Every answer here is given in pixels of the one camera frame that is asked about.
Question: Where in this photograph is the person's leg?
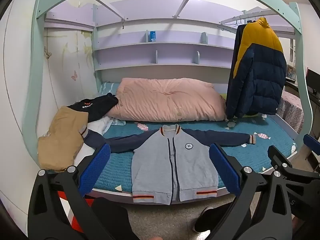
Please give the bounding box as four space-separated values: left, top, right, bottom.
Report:
92 197 140 240
194 202 252 233

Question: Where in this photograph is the black printed garment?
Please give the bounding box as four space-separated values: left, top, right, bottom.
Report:
67 93 119 123

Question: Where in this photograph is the white cloth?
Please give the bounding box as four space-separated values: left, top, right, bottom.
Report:
71 116 127 168

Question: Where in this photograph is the navy and yellow puffer jacket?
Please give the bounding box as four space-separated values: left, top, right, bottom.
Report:
226 17 287 119

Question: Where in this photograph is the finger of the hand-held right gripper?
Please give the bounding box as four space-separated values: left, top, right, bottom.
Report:
303 134 320 173
267 145 293 172

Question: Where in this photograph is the black monitor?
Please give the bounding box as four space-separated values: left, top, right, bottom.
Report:
305 69 320 93

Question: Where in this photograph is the grey and navy zip jacket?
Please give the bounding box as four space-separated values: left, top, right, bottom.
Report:
84 124 257 204

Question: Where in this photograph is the white clothes rail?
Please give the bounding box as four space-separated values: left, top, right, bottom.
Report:
217 11 295 34

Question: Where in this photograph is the colourful cartoon picture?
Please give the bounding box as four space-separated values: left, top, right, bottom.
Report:
286 65 297 81

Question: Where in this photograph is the person's left leg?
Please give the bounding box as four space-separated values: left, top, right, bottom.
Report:
92 197 140 240

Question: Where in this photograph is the khaki folded garment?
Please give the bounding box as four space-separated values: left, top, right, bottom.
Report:
37 106 89 173

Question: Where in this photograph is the teal quilted bed sheet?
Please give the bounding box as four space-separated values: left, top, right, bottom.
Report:
91 81 298 193

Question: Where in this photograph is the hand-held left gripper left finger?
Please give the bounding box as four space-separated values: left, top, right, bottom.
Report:
27 143 130 240

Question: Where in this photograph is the lavender shelf unit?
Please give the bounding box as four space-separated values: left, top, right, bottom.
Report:
94 1 295 72

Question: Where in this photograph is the mint green bunk bed frame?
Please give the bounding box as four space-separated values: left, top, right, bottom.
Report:
22 0 315 200

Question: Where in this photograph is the person's right leg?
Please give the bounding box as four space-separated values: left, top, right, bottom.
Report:
194 202 252 233

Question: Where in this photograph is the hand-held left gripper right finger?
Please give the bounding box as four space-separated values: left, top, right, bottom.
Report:
209 143 293 240

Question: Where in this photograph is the pink patterned bedding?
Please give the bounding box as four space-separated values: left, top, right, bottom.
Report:
276 91 304 134

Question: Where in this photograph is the white low table red edge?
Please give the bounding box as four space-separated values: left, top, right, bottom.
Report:
57 189 97 232

